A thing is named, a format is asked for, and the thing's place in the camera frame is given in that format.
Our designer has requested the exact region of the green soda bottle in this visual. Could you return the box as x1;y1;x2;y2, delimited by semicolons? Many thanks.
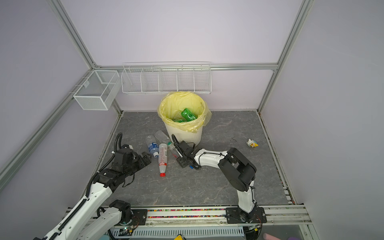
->
173;119;187;123
181;108;198;122

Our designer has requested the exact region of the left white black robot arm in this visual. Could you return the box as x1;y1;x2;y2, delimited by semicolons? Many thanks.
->
43;133;152;240

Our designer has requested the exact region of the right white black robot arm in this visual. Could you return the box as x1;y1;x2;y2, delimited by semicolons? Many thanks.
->
172;135;267;224

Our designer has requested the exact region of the cream plastic waste bin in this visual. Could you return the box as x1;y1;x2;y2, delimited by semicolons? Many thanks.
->
164;122;203;146

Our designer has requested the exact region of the yellow plastic bin liner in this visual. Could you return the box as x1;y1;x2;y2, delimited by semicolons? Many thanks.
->
158;92;212;128

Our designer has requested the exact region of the clear bottle blue label white cap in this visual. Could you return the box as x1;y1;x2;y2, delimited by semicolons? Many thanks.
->
146;135;159;159

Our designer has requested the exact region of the white bottle red cap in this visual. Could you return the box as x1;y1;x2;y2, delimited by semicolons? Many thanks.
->
159;143;168;177

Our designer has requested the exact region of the clear bottle green collar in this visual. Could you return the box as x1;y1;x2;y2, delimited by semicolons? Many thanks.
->
155;130;180;159

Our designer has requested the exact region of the small yellow white toy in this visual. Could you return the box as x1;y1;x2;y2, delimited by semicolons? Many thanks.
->
247;139;259;148

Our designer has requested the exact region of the white mesh box basket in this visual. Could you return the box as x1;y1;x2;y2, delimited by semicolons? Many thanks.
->
74;70;122;111

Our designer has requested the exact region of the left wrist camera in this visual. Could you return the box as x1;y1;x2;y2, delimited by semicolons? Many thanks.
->
121;145;134;150

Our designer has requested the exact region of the long white wire basket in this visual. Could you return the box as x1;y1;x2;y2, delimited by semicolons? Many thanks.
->
121;62;212;95

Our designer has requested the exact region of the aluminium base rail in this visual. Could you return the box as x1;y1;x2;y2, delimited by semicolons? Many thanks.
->
58;204;313;230

